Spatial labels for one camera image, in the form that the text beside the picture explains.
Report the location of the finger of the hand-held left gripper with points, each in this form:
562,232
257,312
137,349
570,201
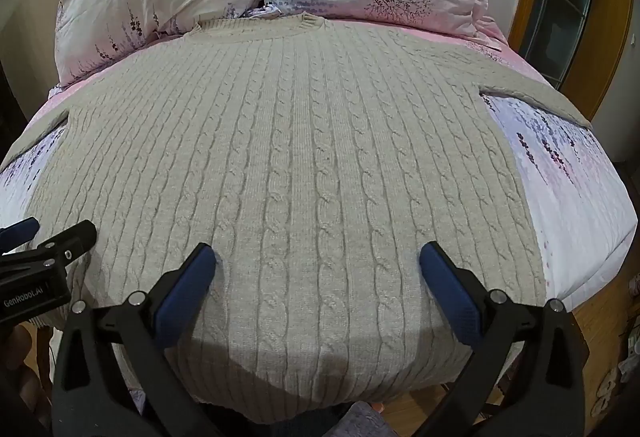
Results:
20,233
70,239

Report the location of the pink floral bed sheet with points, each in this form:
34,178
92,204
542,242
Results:
575,197

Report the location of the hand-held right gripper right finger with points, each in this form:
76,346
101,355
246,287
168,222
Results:
450,294

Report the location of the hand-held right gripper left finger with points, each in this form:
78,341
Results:
186,294

